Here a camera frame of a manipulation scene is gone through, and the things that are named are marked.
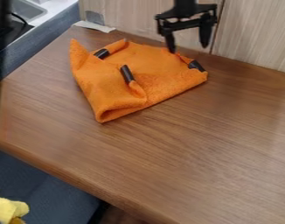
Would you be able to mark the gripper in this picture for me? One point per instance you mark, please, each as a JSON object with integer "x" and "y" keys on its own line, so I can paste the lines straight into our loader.
{"x": 186, "y": 12}

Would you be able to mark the orange cloth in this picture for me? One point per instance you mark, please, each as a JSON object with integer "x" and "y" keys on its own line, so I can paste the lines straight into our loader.
{"x": 133, "y": 78}

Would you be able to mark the yellow cloth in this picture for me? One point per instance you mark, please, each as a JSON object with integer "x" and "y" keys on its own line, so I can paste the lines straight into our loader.
{"x": 7, "y": 210}

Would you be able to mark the toy sink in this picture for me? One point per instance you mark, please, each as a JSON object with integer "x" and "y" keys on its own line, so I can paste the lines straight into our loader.
{"x": 25, "y": 9}

